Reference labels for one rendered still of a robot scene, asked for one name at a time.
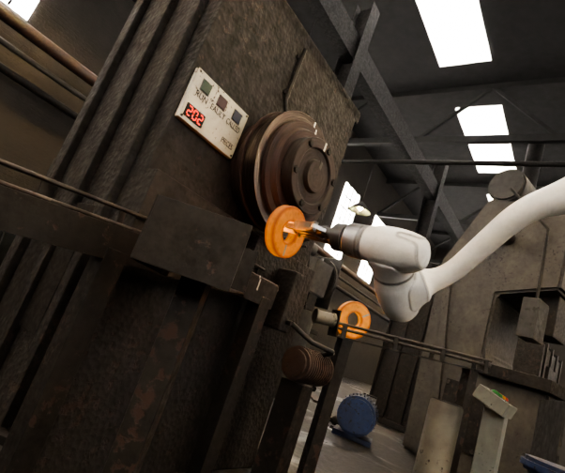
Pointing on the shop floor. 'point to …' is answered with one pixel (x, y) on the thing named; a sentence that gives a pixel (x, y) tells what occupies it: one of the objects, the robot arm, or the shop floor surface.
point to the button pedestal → (491, 431)
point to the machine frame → (155, 101)
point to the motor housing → (290, 407)
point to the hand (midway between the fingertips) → (288, 226)
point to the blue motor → (356, 419)
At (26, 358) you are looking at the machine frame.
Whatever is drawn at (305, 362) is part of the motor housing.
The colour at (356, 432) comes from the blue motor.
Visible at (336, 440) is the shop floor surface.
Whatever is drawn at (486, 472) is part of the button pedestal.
